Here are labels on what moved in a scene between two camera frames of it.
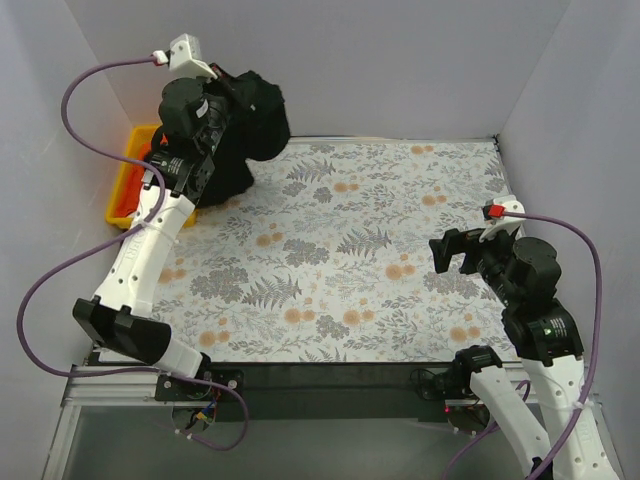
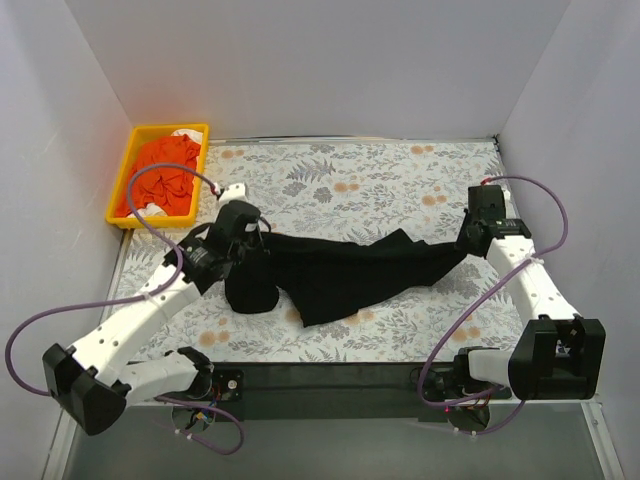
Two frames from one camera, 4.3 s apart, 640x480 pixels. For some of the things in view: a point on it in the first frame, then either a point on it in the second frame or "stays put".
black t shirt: x=258 y=129 -> x=331 y=278
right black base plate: x=453 y=383 stays put
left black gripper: x=232 y=87 -> x=255 y=245
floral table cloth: x=325 y=256 stays put
